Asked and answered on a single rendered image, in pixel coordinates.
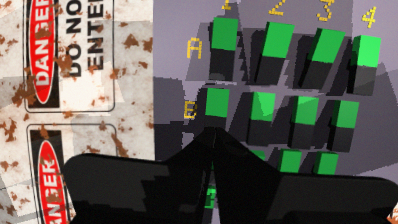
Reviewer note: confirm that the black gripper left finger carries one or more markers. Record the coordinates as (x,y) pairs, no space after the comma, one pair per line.
(173,189)

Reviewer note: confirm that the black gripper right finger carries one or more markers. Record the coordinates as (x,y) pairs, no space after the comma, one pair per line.
(250,191)

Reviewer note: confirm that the grey switch panel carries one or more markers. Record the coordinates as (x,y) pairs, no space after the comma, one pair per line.
(309,86)

